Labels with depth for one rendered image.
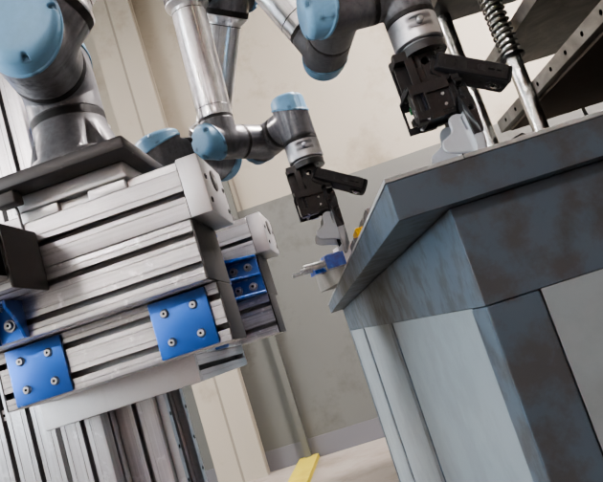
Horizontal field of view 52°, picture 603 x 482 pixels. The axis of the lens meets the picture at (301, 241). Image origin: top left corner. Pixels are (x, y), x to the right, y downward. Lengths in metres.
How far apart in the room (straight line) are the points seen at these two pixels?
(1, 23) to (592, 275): 0.76
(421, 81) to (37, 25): 0.53
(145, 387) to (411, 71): 0.64
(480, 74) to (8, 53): 0.64
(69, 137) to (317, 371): 3.05
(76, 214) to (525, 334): 0.65
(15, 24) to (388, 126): 3.29
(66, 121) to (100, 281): 0.25
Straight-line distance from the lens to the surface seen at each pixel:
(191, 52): 1.37
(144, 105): 4.25
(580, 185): 0.59
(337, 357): 3.84
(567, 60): 2.08
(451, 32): 2.78
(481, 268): 0.55
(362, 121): 4.04
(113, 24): 4.56
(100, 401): 1.07
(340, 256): 1.26
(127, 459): 1.19
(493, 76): 0.95
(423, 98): 0.91
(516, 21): 2.39
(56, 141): 0.99
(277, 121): 1.33
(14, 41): 0.91
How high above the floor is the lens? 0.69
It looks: 9 degrees up
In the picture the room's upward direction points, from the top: 18 degrees counter-clockwise
